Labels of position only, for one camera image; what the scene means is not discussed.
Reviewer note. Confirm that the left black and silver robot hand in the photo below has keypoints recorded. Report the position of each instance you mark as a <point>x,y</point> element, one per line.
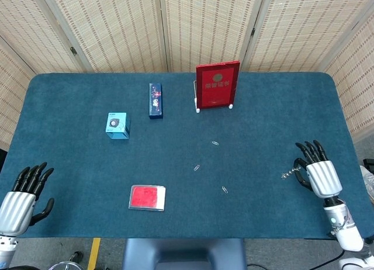
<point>17,211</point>

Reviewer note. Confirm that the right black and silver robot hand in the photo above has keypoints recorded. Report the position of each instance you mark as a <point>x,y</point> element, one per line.
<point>322,178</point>

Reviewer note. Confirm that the white shoe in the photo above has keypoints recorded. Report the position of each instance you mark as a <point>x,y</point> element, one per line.
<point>367,185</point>

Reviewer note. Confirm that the chair base with caster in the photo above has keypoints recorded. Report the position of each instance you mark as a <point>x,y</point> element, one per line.
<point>76,255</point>

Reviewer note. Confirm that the woven bamboo screen panel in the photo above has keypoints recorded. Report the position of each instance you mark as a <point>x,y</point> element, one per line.
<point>11,91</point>
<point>204,27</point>
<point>306,27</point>
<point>356,77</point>
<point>117,27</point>
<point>38,27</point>

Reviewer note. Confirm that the blue felt tablecloth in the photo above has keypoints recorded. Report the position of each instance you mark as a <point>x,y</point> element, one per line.
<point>87,164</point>

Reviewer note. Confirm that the black screen hinge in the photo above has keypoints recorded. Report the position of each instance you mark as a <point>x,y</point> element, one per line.
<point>253,31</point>
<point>73,51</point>

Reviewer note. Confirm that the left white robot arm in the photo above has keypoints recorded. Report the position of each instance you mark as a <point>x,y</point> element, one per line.
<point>6,251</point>

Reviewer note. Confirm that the light blue cube box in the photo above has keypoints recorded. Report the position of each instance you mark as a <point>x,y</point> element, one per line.
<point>116,124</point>

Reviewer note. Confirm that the red certificate book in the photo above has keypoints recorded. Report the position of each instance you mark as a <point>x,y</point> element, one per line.
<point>217,89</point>

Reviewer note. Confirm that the red card in sleeve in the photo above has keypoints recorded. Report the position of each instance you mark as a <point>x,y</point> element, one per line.
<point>147,197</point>

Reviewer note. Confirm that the dark blue robot torso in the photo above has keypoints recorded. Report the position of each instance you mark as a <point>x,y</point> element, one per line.
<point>184,254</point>

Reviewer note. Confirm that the dark blue floral box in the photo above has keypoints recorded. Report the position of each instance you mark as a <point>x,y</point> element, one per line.
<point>155,100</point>

